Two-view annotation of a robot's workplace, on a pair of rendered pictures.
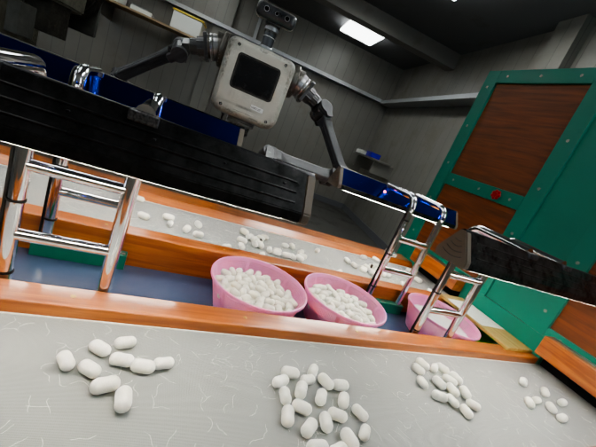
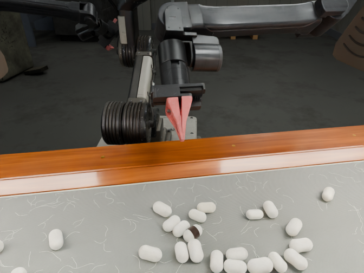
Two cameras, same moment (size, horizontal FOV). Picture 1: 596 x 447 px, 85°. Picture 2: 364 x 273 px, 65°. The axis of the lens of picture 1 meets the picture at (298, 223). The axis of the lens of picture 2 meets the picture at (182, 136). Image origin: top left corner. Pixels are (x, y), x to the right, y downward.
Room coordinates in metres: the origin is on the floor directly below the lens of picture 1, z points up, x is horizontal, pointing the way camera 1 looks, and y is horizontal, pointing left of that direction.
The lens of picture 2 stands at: (0.82, 0.02, 1.13)
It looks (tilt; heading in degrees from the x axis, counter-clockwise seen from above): 31 degrees down; 18
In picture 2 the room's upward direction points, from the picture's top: straight up
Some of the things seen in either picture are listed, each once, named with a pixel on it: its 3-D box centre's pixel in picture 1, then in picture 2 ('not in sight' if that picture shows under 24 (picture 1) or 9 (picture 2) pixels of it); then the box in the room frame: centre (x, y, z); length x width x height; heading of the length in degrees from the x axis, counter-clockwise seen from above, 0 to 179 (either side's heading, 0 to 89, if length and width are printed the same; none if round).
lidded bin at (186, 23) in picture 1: (188, 26); not in sight; (5.98, 3.01, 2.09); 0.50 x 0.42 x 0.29; 105
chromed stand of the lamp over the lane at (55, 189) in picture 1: (105, 168); not in sight; (0.79, 0.50, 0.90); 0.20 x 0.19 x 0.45; 117
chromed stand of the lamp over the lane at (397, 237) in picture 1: (391, 247); not in sight; (1.22, -0.37, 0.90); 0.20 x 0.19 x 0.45; 117
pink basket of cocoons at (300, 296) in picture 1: (254, 295); not in sight; (0.80, 0.03, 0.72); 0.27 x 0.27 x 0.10
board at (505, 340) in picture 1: (481, 320); not in sight; (1.22, -0.81, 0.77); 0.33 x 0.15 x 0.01; 27
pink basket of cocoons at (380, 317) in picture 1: (339, 309); not in sight; (0.93, -0.22, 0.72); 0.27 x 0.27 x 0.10
